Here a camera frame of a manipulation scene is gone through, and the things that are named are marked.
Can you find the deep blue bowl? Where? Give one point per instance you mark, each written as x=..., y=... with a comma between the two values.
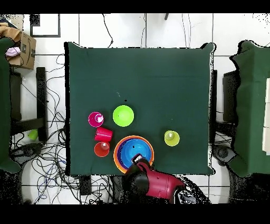
x=148, y=148

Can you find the light orange bowl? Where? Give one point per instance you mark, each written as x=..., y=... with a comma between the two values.
x=115, y=156

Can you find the yellow cup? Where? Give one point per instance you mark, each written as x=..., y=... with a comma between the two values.
x=174, y=141

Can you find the red cup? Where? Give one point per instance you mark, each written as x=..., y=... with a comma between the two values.
x=103, y=134

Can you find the green bowl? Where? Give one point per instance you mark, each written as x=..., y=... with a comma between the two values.
x=123, y=116

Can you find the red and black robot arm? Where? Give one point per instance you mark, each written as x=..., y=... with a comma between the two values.
x=160, y=183

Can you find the orange cup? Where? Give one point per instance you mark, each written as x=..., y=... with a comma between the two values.
x=99, y=151

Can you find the black floor box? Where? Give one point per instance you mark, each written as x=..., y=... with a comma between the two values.
x=85, y=185

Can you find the pink cup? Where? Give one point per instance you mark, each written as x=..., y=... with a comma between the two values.
x=92, y=120

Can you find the grey floor equipment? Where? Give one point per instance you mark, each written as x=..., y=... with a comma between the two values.
x=223, y=153

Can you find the dark green tablecloth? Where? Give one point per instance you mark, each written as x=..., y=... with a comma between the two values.
x=151, y=74

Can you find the lime green cup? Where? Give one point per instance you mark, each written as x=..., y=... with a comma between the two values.
x=33, y=134

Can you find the black cabinet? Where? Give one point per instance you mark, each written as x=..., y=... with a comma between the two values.
x=230, y=95

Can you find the green cloth covered table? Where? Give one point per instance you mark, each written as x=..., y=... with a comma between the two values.
x=4, y=105
x=251, y=105

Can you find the white box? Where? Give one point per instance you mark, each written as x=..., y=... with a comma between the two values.
x=266, y=137

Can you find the black stand leg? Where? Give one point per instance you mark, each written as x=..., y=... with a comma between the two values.
x=166, y=16

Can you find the cardboard box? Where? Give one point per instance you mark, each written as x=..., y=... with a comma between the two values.
x=27, y=57

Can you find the pink cloth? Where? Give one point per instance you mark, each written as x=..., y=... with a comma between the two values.
x=13, y=51

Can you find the brown crumpled paper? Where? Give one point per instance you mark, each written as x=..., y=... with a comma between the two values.
x=10, y=31

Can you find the black bench frame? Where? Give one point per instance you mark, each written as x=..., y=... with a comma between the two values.
x=41, y=95

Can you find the black square frame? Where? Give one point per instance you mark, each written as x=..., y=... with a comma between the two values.
x=45, y=36

